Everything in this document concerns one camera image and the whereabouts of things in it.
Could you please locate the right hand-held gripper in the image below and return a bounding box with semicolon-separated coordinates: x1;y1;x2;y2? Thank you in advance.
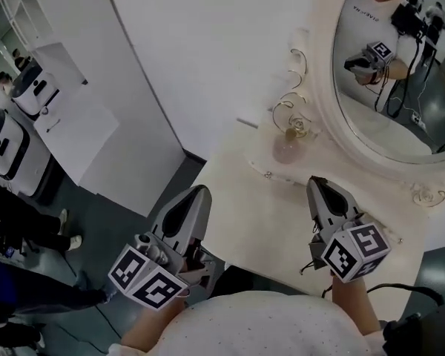
306;176;391;283

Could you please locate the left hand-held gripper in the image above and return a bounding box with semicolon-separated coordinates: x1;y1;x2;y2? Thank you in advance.
108;185;223;312

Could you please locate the small pink perfume bottle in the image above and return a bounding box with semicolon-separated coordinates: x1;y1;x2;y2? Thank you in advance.
272;126;309;165

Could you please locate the black shoulder bag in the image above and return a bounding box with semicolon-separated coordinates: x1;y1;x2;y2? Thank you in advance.
381;302;445;356

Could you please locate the person's right forearm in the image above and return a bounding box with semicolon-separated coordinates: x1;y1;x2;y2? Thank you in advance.
332;274;381;335

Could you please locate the person's left forearm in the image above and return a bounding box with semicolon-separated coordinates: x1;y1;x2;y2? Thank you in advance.
120;297;187;348

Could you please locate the white dressing table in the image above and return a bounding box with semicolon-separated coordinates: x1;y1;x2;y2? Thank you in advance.
202;116;431;322

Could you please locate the person's black trouser leg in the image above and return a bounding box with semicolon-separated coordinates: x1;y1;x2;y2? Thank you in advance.
217;265;256;295

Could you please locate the oval white framed mirror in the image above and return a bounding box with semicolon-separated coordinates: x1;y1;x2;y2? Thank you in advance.
270;0;445;209

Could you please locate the person's white shirt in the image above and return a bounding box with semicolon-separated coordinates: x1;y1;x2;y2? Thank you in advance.
107;290;387;356

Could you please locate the white open shelf cabinet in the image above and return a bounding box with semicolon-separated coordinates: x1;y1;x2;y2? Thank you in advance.
0;0;188;218

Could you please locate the white and black robot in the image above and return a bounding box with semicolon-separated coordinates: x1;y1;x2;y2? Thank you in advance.
10;59;61;121
0;109;55;200

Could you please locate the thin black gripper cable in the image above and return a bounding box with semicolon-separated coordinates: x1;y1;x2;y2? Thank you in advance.
299;257;335;299

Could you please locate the black bag strap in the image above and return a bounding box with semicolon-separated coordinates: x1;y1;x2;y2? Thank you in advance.
366;285;445;312

